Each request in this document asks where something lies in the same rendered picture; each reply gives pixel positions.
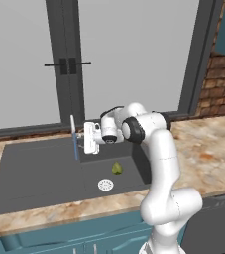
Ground dark grey dishwasher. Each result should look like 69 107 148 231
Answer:
178 192 225 254

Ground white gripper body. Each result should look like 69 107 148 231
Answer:
83 121 101 156

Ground dark grey framed window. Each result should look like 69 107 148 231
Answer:
0 0 225 140

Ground white and blue sink faucet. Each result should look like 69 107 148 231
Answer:
69 114 81 161

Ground black window handle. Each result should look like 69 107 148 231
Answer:
67 57 92 75
44 58 68 75

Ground dark grey sink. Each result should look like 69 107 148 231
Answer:
0 134 154 218

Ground green vegetable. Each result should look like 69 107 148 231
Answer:
111 161 125 176

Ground teal base cupboard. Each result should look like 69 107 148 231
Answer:
0 207 188 254

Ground white sink drain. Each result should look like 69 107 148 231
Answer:
97 178 115 192

